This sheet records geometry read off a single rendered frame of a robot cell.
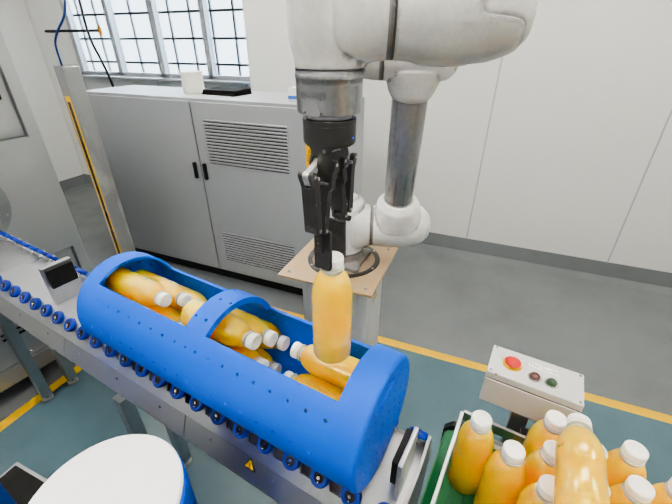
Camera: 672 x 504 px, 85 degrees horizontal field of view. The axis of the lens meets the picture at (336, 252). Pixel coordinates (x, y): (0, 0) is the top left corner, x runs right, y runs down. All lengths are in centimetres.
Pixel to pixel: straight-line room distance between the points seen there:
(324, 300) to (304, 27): 40
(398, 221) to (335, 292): 73
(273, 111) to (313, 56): 199
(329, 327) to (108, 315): 65
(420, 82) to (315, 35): 60
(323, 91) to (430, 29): 14
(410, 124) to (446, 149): 236
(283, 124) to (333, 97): 197
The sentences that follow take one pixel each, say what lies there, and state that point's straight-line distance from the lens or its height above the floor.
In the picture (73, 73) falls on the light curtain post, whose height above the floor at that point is 167.
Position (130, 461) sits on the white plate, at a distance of 95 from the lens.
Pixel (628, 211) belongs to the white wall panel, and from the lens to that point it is 372.
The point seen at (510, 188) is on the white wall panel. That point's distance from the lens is 354.
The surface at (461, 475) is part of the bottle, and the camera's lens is 97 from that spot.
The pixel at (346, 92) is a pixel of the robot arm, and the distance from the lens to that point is 50.
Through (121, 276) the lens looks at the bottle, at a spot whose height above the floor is 120.
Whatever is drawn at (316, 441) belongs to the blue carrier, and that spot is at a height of 114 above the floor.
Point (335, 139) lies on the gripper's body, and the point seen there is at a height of 166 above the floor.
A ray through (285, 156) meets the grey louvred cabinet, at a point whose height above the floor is 113.
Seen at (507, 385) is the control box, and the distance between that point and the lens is 100.
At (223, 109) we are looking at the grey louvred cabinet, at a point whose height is 139.
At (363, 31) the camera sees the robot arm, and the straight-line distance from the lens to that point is 49.
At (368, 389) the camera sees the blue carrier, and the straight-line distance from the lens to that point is 72.
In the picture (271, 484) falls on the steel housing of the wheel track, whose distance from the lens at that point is 104.
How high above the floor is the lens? 177
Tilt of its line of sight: 30 degrees down
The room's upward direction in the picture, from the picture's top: straight up
